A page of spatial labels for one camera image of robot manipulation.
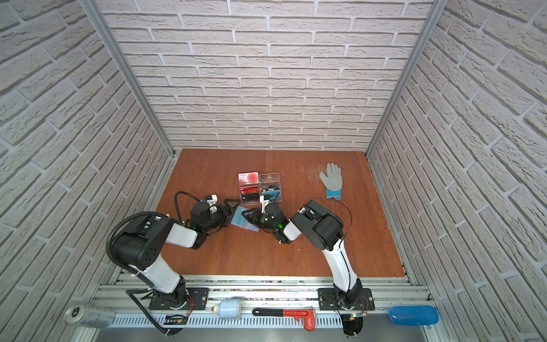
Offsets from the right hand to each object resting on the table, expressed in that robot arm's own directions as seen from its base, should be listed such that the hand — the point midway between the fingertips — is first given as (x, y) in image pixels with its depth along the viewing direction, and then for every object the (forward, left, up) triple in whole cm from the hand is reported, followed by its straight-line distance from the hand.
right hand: (242, 214), depth 91 cm
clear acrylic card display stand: (+16, -11, +3) cm, 20 cm away
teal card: (-1, +1, -2) cm, 3 cm away
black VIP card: (+9, -4, 0) cm, 10 cm away
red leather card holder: (-7, -8, -2) cm, 11 cm away
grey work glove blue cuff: (+17, -46, -3) cm, 49 cm away
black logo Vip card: (+12, -14, +2) cm, 19 cm away
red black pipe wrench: (-39, -23, -2) cm, 45 cm away
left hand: (+3, 0, +3) cm, 5 cm away
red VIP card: (+12, -4, +2) cm, 13 cm away
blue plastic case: (-42, -59, -1) cm, 72 cm away
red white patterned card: (+16, -3, +5) cm, 17 cm away
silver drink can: (-34, +42, +9) cm, 55 cm away
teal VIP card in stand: (+7, -14, +4) cm, 16 cm away
